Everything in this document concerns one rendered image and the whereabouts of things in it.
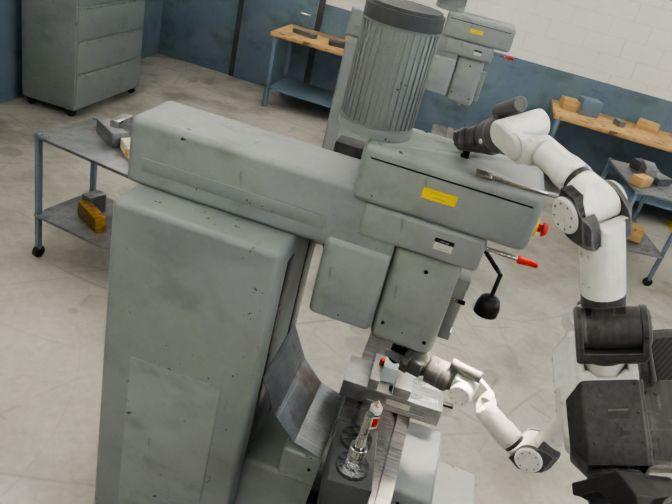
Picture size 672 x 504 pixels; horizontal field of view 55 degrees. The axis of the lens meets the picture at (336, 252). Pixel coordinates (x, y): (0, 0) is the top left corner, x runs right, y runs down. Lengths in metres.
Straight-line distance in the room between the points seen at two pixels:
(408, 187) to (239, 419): 0.90
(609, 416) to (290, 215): 0.93
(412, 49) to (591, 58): 6.76
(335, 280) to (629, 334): 0.78
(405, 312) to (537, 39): 6.62
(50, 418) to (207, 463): 1.31
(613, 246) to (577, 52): 6.97
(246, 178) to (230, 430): 0.80
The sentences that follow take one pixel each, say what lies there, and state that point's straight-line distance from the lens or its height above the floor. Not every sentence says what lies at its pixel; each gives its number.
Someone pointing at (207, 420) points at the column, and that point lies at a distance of 2.12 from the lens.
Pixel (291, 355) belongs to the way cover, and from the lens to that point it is 2.23.
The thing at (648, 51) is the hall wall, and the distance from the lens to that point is 8.39.
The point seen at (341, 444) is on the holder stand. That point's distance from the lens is 1.85.
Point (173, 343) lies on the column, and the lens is 2.00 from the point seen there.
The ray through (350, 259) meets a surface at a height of 1.55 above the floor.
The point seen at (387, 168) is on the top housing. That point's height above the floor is 1.84.
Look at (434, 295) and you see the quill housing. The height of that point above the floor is 1.52.
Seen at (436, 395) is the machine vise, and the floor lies 1.00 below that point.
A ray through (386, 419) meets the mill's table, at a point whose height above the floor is 0.93.
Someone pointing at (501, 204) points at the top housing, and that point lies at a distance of 1.65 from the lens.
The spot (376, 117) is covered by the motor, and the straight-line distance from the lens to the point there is 1.65.
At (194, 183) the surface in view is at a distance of 1.86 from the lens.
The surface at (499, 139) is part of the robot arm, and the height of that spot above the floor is 2.02.
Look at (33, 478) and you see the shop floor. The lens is 3.17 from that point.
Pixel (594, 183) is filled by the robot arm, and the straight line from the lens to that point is 1.38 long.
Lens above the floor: 2.41
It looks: 28 degrees down
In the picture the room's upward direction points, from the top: 15 degrees clockwise
